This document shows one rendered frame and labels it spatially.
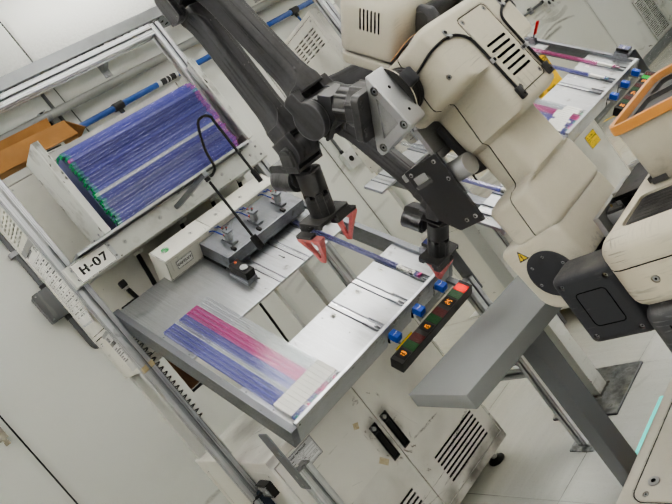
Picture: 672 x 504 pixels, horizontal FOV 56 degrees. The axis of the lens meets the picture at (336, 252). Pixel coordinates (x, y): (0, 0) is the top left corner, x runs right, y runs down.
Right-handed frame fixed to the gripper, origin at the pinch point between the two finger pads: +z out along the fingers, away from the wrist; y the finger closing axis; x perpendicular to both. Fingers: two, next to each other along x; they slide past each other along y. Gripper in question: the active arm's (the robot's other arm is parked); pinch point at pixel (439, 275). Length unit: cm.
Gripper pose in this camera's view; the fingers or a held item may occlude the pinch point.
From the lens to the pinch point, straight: 178.5
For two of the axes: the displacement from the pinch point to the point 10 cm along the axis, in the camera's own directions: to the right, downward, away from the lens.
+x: 7.6, 3.5, -5.4
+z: 1.2, 7.5, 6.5
